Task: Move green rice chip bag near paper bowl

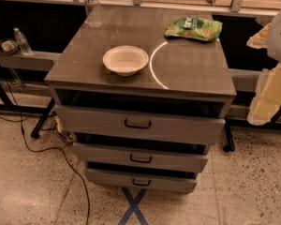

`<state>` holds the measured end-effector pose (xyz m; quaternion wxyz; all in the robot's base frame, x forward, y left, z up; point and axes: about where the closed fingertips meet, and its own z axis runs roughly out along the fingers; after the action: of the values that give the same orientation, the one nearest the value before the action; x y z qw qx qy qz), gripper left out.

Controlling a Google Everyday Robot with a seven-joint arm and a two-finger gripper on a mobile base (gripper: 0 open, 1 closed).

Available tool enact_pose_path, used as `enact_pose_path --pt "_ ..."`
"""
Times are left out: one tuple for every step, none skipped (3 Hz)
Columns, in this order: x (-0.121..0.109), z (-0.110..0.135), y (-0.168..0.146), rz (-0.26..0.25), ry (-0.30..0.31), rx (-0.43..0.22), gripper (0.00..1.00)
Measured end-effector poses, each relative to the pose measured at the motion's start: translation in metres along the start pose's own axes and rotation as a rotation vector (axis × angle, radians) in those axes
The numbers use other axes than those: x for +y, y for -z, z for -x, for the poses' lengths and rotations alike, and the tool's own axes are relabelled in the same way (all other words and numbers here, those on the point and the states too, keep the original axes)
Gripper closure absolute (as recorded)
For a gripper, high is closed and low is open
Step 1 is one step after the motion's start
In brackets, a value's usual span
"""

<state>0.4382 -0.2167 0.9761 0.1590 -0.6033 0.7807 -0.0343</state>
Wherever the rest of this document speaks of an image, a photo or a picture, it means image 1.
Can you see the green rice chip bag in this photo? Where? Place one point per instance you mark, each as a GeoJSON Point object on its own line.
{"type": "Point", "coordinates": [194, 27]}

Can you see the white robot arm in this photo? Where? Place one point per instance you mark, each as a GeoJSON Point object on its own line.
{"type": "Point", "coordinates": [267, 100]}

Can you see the power strip on floor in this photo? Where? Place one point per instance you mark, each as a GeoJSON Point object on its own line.
{"type": "Point", "coordinates": [59, 130]}

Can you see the white paper bowl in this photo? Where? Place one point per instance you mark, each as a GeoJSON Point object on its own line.
{"type": "Point", "coordinates": [125, 60]}

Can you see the bottom grey drawer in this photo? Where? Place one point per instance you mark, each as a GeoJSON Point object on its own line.
{"type": "Point", "coordinates": [125, 179]}

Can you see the grey drawer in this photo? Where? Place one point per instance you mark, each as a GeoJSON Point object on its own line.
{"type": "Point", "coordinates": [140, 125]}
{"type": "Point", "coordinates": [125, 179]}
{"type": "Point", "coordinates": [140, 157]}

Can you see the blue tape cross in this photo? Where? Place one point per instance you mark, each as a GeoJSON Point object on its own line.
{"type": "Point", "coordinates": [134, 207]}

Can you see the small clear water bottle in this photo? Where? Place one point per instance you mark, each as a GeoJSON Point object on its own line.
{"type": "Point", "coordinates": [22, 41]}

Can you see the top grey drawer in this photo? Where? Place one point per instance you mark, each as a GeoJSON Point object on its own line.
{"type": "Point", "coordinates": [140, 125]}

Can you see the middle grey drawer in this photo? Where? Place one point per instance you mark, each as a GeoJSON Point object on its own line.
{"type": "Point", "coordinates": [140, 157]}

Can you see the tall clear water bottle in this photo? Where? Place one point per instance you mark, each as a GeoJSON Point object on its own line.
{"type": "Point", "coordinates": [94, 19]}

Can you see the grey drawer cabinet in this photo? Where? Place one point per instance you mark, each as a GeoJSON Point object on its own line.
{"type": "Point", "coordinates": [183, 78]}

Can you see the small bowl on shelf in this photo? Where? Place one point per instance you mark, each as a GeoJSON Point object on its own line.
{"type": "Point", "coordinates": [8, 46]}

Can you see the grey side bench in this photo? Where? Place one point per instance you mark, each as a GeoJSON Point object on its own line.
{"type": "Point", "coordinates": [40, 61]}

